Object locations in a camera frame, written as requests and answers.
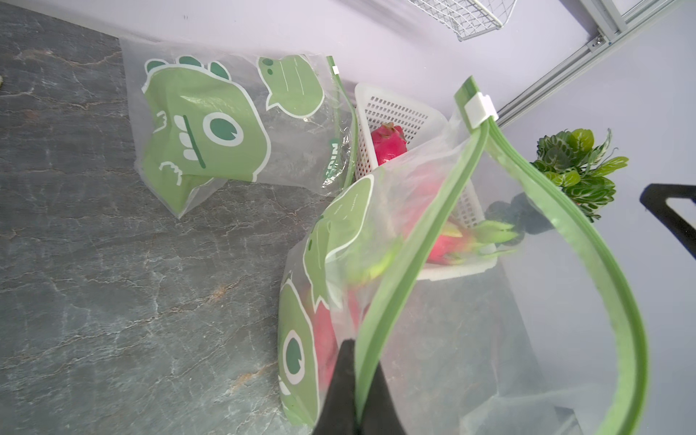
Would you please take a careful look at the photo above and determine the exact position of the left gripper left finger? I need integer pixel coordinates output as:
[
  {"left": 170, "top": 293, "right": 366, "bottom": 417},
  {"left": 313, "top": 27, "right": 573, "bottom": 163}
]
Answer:
[{"left": 312, "top": 340, "right": 358, "bottom": 435}]

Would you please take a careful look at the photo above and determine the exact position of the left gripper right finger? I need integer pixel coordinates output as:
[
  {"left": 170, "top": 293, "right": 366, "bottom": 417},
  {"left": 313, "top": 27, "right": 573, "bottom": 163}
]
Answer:
[{"left": 360, "top": 364, "right": 406, "bottom": 435}]

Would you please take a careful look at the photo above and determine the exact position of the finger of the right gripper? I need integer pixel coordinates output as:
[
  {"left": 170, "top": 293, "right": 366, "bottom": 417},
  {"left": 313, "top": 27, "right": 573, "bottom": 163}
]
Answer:
[{"left": 640, "top": 183, "right": 696, "bottom": 257}]

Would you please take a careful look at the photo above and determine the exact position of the zip-top bag green print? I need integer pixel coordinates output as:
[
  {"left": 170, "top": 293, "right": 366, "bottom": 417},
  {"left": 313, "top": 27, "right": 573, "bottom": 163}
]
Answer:
[
  {"left": 279, "top": 79, "right": 648, "bottom": 434},
  {"left": 120, "top": 38, "right": 357, "bottom": 217}
]

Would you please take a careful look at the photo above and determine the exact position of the potted green plant black vase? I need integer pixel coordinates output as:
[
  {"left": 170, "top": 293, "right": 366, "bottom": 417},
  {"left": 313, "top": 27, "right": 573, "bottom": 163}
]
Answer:
[{"left": 485, "top": 129, "right": 629, "bottom": 239}]

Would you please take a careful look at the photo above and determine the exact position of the white plastic basket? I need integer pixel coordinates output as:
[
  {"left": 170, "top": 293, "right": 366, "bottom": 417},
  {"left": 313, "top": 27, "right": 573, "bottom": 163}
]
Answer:
[{"left": 355, "top": 83, "right": 498, "bottom": 281}]

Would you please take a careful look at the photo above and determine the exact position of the white wire wall shelf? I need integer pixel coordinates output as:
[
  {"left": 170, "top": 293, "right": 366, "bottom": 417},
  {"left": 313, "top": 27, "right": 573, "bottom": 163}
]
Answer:
[{"left": 410, "top": 0, "right": 517, "bottom": 42}]

